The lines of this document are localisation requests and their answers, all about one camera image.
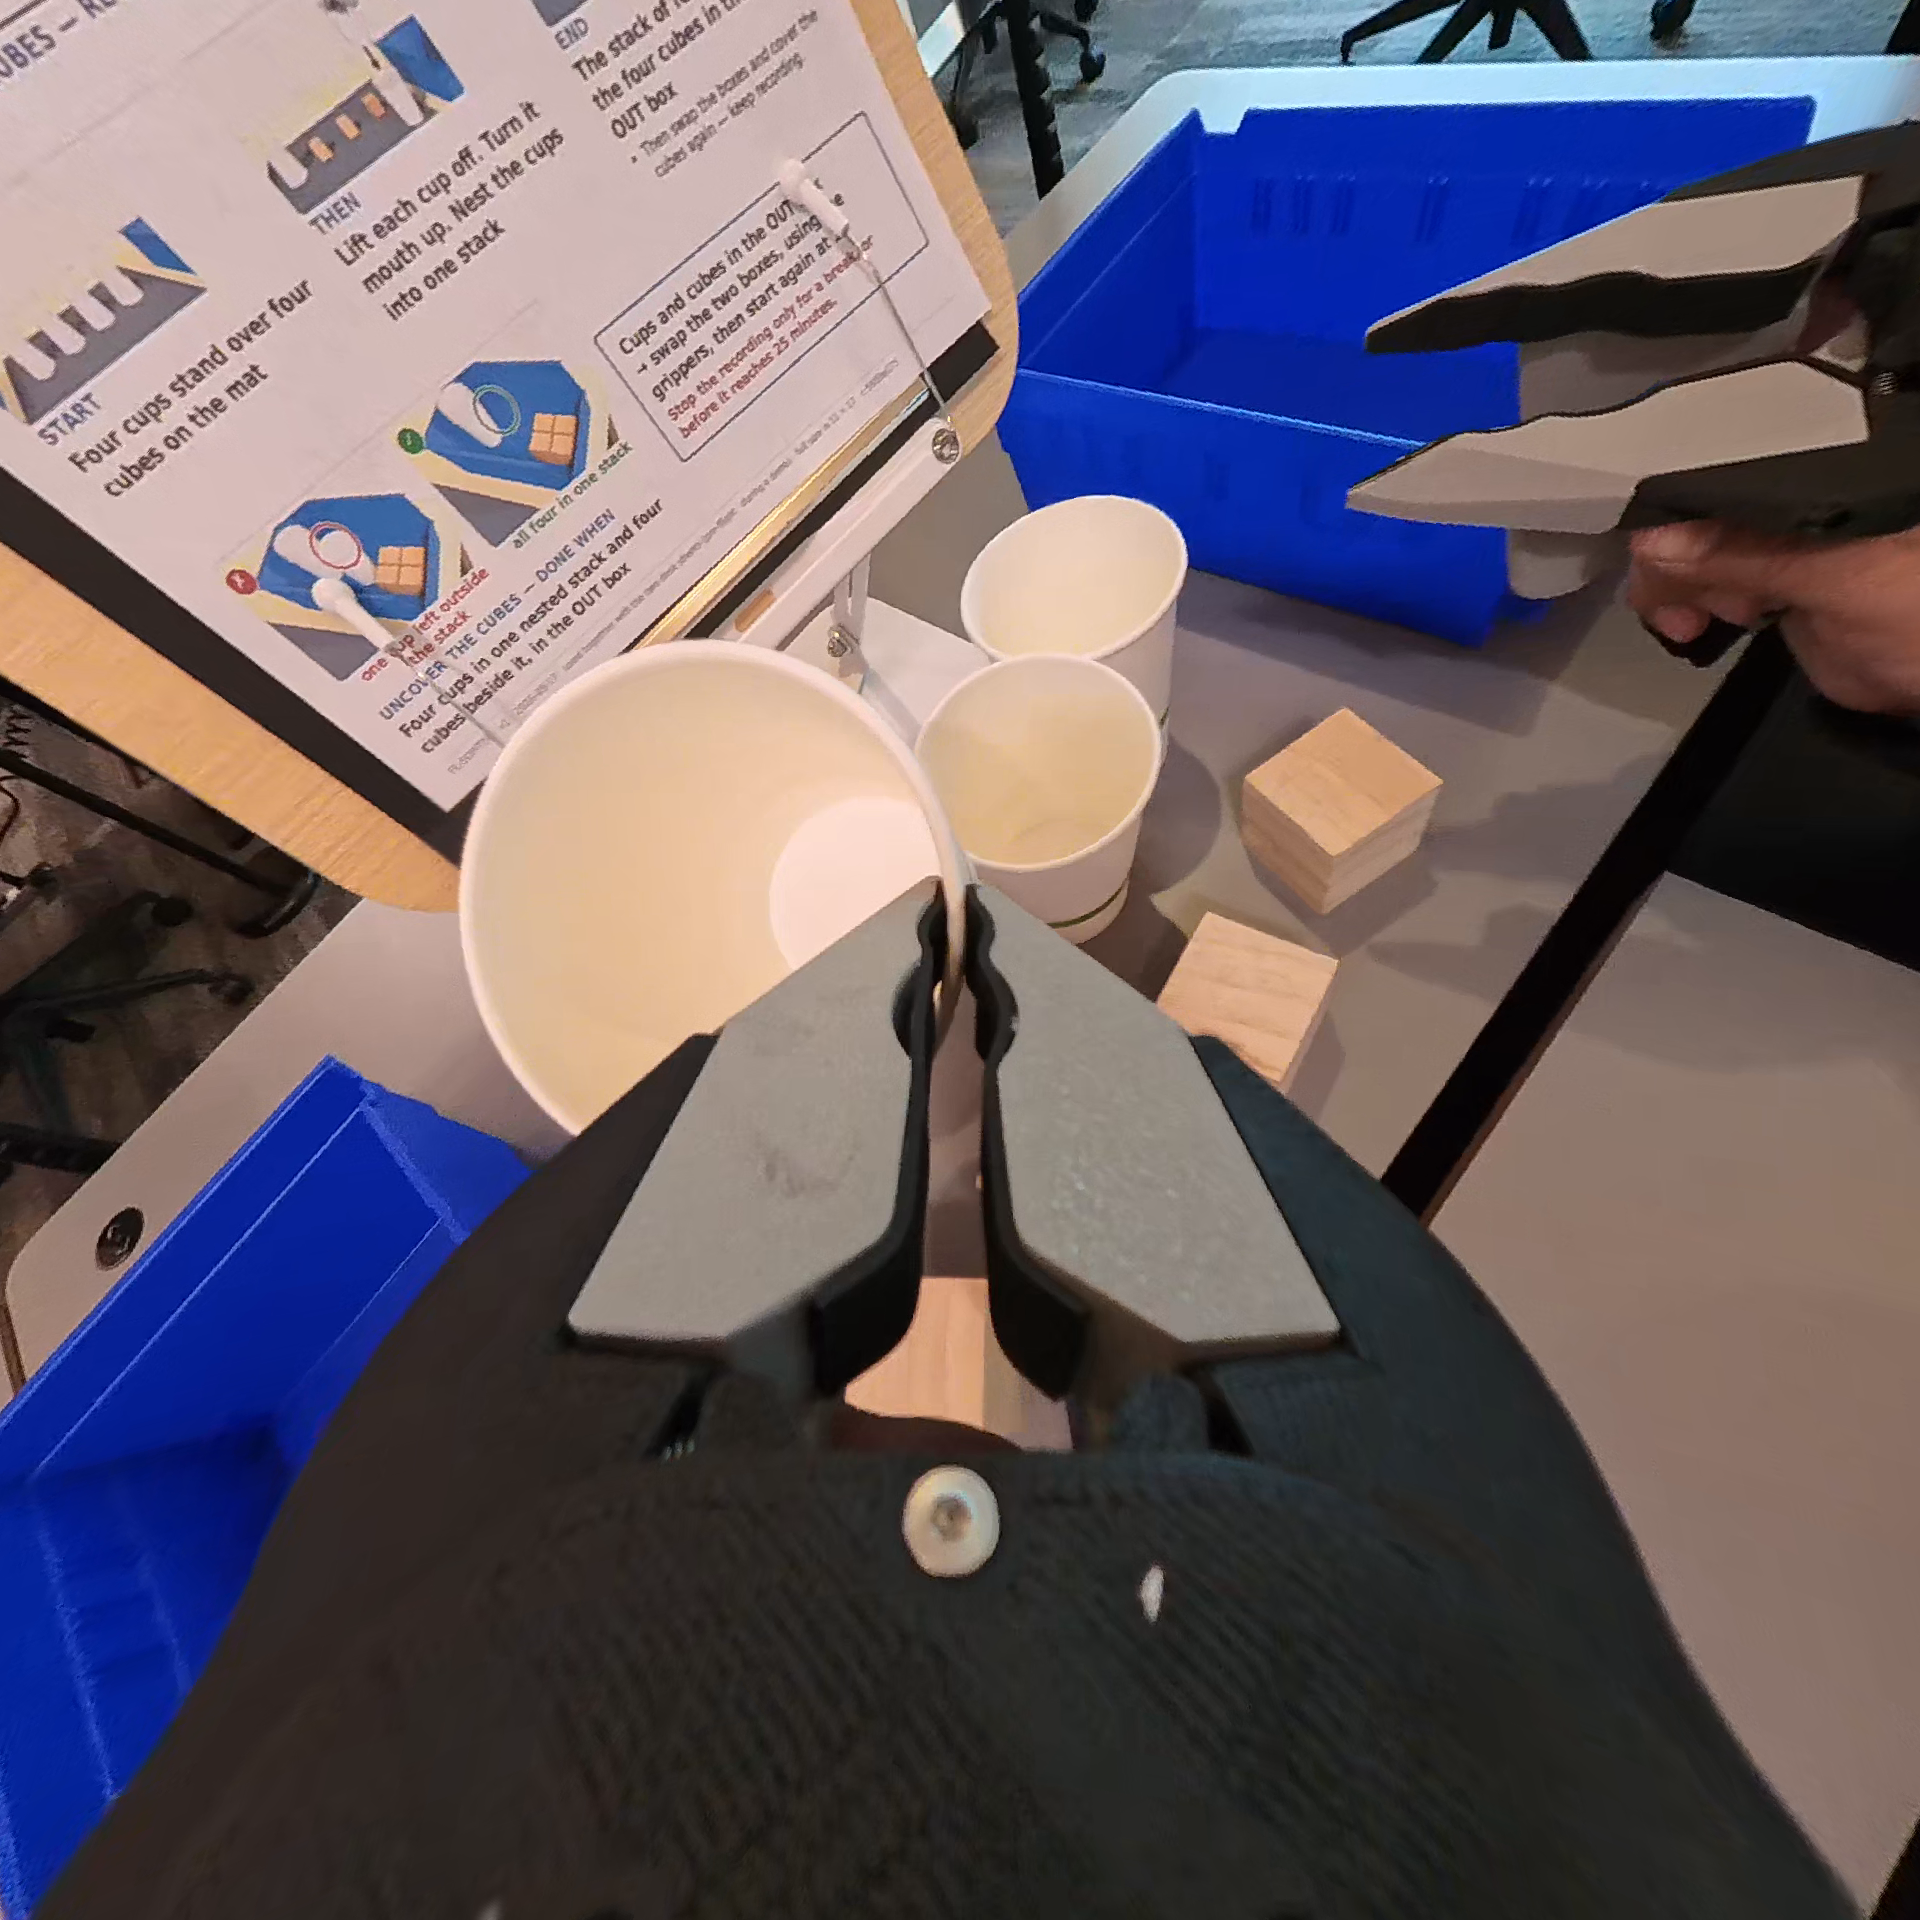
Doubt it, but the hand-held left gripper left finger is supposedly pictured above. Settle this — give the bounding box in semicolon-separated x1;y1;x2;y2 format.
565;880;964;1403

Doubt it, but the printed instruction sheet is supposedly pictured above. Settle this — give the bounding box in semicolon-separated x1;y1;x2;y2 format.
0;0;995;782

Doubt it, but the wooden document stand board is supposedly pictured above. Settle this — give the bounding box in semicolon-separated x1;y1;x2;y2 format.
0;0;1022;914

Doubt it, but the white stand frame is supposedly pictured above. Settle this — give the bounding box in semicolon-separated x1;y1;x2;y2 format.
822;555;993;736

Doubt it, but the black backing sheet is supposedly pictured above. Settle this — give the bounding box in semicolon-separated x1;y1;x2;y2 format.
0;322;1003;819

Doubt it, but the metal page holder wire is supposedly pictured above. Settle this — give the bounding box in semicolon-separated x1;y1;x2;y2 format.
310;577;414;670
778;158;963;465

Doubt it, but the black office chair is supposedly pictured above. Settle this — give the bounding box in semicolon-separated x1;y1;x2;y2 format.
961;0;1105;198

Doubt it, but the blue plastic bin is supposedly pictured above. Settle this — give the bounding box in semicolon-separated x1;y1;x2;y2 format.
997;97;1817;647
0;1054;545;1914

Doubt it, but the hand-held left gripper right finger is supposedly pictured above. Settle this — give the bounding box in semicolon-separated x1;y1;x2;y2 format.
964;884;1343;1414

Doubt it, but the white paper cup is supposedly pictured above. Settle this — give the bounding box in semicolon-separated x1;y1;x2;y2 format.
911;654;1169;946
457;640;974;1137
961;497;1190;722

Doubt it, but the person's right hand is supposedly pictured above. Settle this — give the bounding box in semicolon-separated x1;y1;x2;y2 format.
1628;527;1920;716

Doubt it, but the wooden cube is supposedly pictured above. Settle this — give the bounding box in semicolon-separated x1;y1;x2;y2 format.
1239;706;1444;919
1155;910;1339;1092
843;1275;995;1426

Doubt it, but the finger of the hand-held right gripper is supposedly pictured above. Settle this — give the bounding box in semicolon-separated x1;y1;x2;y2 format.
1343;359;1877;602
1365;170;1874;362

